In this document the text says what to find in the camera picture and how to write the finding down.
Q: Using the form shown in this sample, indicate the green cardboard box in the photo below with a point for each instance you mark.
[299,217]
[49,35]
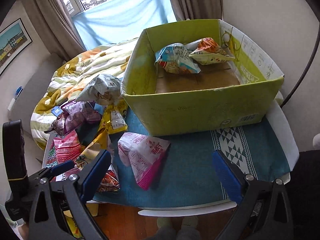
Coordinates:
[200,110]

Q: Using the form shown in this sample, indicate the pink red snack bag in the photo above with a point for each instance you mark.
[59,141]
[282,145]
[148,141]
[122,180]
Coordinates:
[66,147]

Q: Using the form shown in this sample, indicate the silver snack bag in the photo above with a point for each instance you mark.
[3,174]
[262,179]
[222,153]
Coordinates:
[102,87]

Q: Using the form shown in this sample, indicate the pink white snack bag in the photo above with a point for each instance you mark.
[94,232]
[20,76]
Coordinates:
[140,155]

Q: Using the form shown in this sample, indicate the yellow packet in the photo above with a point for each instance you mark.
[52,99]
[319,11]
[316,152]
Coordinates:
[72,226]

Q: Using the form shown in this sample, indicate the white tube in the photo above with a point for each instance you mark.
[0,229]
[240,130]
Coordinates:
[12,104]

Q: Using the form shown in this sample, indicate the pale green slipper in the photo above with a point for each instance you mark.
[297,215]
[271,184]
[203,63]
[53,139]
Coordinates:
[165,223]
[190,222]

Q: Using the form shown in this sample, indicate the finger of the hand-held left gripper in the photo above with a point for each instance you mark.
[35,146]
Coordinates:
[62,167]

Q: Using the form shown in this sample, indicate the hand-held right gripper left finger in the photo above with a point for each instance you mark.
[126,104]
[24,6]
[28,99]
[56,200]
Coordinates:
[96,172]

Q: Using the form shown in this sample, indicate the grey headboard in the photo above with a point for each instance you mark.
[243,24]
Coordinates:
[35,80]

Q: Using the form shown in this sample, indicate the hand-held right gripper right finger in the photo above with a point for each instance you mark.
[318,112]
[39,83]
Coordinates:
[226,175]

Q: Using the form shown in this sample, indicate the orange cream snack bag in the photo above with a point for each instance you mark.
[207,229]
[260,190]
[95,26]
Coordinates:
[212,53]

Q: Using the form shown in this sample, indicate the framed wall picture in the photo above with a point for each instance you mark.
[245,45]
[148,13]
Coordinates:
[12,42]

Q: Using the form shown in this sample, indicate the light blue cloth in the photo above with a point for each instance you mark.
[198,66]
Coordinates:
[125,17]

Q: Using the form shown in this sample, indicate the floral striped blanket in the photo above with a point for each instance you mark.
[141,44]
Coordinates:
[82,62]

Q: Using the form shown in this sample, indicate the white cloth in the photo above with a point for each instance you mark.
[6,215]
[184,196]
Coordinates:
[316,142]

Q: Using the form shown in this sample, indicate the patterned snack packet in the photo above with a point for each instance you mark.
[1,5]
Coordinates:
[48,155]

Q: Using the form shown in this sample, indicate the small blue device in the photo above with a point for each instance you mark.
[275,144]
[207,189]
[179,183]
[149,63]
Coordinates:
[56,111]

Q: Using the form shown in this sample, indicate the blue white small object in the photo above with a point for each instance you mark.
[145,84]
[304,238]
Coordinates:
[19,91]

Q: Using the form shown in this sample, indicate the teal table mat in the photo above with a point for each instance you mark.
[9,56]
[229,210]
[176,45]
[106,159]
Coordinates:
[190,180]

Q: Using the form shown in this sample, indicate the dark purple snack bag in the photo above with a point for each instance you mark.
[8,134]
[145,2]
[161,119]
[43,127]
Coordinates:
[62,126]

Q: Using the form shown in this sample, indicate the blue white snack bag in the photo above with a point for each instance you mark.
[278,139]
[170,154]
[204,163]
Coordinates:
[175,57]

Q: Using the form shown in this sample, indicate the yellow brown snack bag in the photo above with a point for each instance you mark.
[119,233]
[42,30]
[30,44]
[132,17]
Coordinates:
[93,145]

